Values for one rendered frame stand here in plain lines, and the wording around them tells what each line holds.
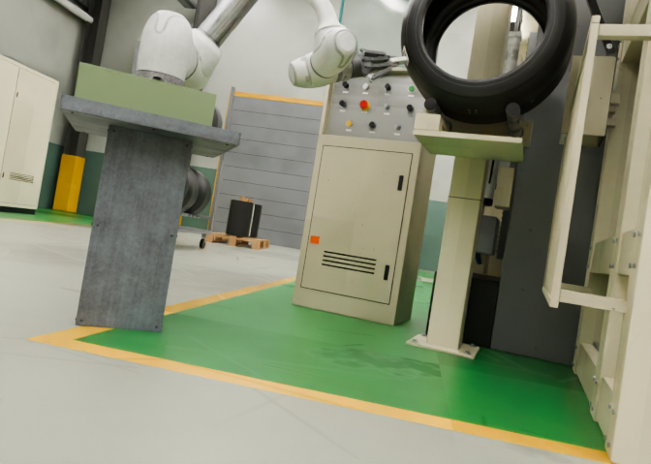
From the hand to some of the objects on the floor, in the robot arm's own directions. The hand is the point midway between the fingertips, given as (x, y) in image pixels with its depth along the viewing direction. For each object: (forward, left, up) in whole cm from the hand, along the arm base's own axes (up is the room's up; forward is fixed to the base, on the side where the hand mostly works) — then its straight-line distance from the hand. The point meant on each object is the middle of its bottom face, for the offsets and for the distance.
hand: (396, 61), depth 193 cm
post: (+48, +23, -103) cm, 116 cm away
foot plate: (+49, +23, -103) cm, 116 cm away
